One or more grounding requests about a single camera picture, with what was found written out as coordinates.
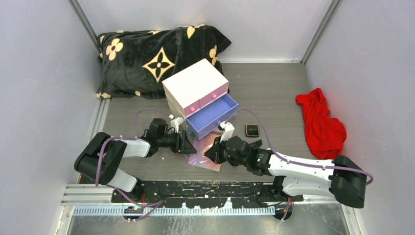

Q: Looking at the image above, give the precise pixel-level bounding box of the white pink drawer organizer box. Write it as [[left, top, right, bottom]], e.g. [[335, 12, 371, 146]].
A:
[[162, 59, 229, 130]]

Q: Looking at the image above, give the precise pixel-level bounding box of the black floral plush blanket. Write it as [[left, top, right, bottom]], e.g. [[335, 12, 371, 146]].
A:
[[96, 24, 231, 99]]

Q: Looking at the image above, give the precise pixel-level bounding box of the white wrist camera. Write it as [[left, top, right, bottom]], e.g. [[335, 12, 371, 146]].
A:
[[218, 122, 235, 142], [169, 114, 185, 133]]

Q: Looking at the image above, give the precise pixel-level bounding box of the blue drawer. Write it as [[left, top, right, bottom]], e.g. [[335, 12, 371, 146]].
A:
[[186, 94, 239, 139]]

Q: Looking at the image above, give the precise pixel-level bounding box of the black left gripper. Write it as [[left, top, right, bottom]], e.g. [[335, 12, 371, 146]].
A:
[[158, 130, 197, 154]]

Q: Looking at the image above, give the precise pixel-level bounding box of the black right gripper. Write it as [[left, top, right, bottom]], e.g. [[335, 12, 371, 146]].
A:
[[205, 135, 248, 167]]

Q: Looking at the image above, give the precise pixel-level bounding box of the red cloth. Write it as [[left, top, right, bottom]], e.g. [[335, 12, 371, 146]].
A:
[[295, 88, 347, 160]]

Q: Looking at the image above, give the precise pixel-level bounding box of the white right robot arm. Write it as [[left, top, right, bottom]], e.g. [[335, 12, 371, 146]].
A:
[[204, 136, 367, 209]]

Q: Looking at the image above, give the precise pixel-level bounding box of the black square compact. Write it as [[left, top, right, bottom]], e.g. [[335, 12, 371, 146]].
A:
[[245, 124, 260, 138]]

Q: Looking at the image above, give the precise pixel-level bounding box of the holographic eyeshadow palette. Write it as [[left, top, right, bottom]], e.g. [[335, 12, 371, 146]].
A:
[[187, 134, 221, 172]]

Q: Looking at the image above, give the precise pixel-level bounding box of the black fan makeup brush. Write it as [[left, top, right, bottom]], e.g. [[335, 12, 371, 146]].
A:
[[249, 140, 263, 149]]

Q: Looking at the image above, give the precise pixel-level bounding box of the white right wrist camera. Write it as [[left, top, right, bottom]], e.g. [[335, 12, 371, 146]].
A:
[[218, 122, 235, 142]]

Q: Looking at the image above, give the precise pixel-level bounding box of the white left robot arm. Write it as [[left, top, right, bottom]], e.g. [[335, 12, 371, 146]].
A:
[[74, 118, 197, 202]]

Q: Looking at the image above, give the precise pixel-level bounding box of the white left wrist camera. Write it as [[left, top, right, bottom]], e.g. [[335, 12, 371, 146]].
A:
[[169, 114, 185, 133]]

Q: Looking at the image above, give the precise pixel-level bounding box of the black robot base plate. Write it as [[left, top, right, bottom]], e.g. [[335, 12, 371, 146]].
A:
[[112, 180, 304, 209]]

